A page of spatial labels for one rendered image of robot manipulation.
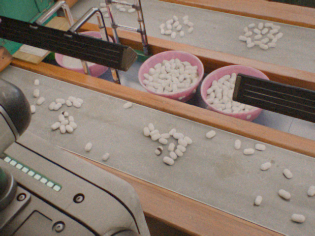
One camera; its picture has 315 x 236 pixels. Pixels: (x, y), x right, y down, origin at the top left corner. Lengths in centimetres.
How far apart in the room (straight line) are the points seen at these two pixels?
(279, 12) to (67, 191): 162
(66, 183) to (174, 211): 78
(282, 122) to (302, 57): 32
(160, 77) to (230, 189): 61
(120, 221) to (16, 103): 20
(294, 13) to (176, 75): 62
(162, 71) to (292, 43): 56
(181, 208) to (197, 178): 13
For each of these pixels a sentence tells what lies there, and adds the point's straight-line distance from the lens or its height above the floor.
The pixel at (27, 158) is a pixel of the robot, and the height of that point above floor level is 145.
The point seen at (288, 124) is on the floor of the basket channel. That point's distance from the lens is 163.
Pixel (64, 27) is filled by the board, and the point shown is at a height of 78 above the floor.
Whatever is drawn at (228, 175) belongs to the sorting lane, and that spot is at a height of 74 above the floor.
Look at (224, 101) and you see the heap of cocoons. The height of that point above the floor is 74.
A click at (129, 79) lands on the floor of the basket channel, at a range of 186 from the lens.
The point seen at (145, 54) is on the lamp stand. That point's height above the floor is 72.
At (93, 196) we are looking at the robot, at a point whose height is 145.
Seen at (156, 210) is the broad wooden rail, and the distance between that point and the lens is 131.
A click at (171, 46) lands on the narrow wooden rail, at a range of 184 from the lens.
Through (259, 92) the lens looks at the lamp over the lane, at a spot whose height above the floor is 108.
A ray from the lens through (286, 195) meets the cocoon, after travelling 134.
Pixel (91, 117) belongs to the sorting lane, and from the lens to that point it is 164.
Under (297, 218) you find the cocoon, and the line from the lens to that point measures 131.
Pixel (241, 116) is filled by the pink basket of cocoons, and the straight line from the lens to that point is 155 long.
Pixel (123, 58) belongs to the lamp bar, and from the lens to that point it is 131.
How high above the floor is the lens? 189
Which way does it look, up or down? 47 degrees down
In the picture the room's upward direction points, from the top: 11 degrees counter-clockwise
